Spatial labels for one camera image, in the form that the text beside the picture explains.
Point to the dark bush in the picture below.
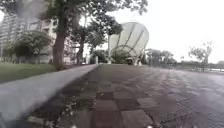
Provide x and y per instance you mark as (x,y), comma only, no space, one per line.
(120,56)
(99,56)

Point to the tall tree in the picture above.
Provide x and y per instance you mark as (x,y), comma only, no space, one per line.
(80,53)
(59,50)

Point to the white domed structure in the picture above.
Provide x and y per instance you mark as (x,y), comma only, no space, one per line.
(133,36)

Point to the checkered brick paved path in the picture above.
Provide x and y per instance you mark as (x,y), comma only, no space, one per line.
(133,100)

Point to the row of distant trees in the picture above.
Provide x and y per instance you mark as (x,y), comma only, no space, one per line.
(160,57)

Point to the low bushy tree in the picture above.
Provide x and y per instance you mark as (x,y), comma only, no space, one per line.
(31,43)

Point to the grey concrete kerb strip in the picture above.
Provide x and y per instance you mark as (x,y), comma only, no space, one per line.
(33,93)

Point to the small sparse tree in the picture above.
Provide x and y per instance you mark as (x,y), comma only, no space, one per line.
(201,54)

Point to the grass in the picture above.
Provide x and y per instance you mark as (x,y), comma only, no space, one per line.
(20,71)

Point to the multi-storey building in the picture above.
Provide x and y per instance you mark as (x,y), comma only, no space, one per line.
(10,30)

